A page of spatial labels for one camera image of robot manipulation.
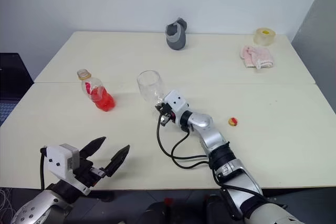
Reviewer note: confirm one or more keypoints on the clear wine glass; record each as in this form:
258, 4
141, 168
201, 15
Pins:
148, 85

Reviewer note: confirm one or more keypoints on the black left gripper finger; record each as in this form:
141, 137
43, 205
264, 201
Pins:
116, 161
92, 149

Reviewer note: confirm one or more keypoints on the translucent tape roll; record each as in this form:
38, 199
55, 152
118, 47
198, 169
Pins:
264, 37

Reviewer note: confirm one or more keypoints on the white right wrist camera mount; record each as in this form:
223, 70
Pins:
177, 103

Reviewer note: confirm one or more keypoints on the dark rounded shape red spot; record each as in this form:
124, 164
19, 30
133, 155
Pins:
160, 212

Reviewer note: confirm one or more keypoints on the grey partition panel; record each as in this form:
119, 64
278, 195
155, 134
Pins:
317, 37

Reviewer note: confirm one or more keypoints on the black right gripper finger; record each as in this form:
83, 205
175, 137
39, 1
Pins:
165, 121
159, 107

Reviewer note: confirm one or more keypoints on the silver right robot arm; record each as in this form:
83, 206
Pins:
212, 137

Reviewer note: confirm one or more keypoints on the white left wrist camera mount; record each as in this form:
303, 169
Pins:
57, 161

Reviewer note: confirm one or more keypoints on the pink crumpled cloth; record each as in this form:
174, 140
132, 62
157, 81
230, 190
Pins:
257, 56

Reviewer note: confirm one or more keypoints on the black laptop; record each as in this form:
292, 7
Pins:
13, 82

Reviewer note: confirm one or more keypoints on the bottle with red liquid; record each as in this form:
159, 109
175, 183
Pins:
103, 100

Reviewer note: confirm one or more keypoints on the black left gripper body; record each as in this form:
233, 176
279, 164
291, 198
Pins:
88, 172

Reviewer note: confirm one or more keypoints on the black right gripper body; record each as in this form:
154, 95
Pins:
169, 112

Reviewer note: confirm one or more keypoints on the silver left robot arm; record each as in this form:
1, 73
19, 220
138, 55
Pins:
39, 205

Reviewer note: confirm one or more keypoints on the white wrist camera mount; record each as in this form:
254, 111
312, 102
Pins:
177, 103
57, 161

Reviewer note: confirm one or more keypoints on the yellow red bottle cap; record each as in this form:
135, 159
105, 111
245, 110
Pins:
233, 121

